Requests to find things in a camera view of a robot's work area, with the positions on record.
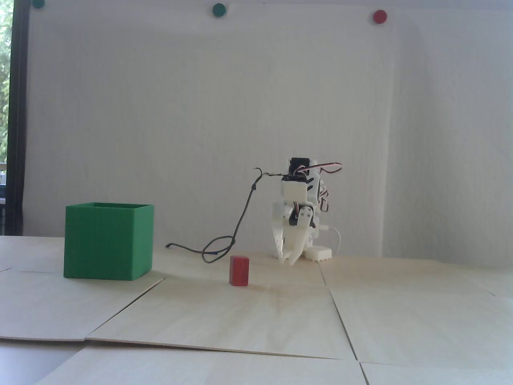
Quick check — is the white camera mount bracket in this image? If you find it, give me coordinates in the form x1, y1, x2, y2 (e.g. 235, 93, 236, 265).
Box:
281, 176, 310, 200

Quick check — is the green box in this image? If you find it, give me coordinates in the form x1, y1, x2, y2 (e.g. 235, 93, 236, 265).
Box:
63, 203, 155, 281

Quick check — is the red block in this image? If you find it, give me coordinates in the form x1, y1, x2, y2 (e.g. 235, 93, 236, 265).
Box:
229, 255, 250, 287

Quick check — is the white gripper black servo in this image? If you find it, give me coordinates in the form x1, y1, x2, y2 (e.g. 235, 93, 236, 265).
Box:
273, 199, 317, 265

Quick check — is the red black servo wire bundle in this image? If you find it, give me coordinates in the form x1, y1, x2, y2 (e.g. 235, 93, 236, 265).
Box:
297, 162, 343, 213

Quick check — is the white table clamp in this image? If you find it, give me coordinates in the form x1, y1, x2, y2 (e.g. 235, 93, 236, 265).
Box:
303, 247, 332, 262

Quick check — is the white power cable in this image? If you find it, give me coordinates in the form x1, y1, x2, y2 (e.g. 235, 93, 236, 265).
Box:
321, 227, 342, 257

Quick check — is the black window frame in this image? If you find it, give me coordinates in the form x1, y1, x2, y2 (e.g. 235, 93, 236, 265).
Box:
9, 0, 30, 236

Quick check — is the black camera cable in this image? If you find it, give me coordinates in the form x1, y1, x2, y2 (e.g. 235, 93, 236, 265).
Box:
166, 168, 281, 264

